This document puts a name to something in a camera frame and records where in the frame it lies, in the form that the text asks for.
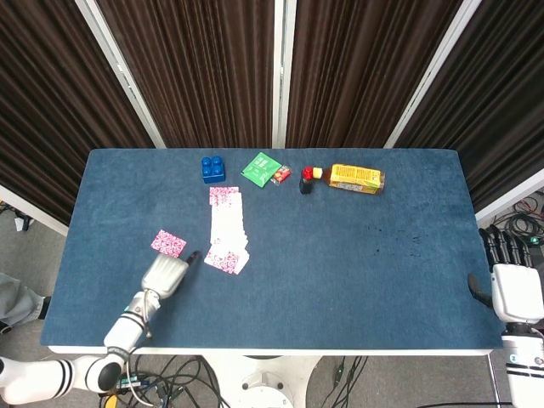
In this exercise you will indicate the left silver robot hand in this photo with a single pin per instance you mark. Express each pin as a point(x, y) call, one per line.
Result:
point(163, 274)

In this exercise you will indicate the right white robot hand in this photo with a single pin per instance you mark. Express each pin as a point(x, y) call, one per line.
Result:
point(516, 289)

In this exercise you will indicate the single pink patterned playing card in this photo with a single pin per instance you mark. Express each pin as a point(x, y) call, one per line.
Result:
point(169, 243)

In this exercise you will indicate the pink patterned card row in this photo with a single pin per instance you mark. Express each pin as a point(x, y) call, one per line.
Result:
point(227, 221)

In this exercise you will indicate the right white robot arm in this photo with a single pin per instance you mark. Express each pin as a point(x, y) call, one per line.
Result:
point(525, 365)

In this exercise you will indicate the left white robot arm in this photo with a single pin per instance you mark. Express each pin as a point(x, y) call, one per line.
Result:
point(123, 331)

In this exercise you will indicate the blue toy building block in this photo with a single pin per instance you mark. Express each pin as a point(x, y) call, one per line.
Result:
point(213, 170)

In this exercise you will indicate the green foil packet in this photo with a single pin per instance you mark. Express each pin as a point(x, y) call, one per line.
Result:
point(259, 169)

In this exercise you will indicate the grey trouser leg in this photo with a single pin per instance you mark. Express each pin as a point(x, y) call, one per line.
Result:
point(19, 299)

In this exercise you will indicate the small red candy packet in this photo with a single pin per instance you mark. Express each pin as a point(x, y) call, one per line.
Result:
point(281, 174)

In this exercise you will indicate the blue velvet table cloth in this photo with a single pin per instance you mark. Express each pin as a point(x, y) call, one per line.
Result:
point(319, 276)

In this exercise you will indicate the dark sauce bottle red cap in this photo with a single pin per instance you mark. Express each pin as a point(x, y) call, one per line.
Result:
point(307, 180)

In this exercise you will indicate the dark brown curtain panel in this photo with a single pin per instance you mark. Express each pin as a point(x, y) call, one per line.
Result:
point(361, 72)
point(55, 106)
point(200, 72)
point(497, 106)

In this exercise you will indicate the tea bottle yellow label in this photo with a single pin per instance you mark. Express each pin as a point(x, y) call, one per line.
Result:
point(355, 178)

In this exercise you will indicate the white partition frame rail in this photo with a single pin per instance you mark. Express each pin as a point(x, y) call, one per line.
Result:
point(34, 210)
point(510, 197)

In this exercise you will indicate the white table frame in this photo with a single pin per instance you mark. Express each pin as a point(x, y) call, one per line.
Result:
point(276, 351)

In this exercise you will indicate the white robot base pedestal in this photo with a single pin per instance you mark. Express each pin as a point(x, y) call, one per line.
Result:
point(263, 382)

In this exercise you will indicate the white partition frame post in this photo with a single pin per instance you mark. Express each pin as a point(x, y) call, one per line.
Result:
point(123, 81)
point(284, 72)
point(429, 81)

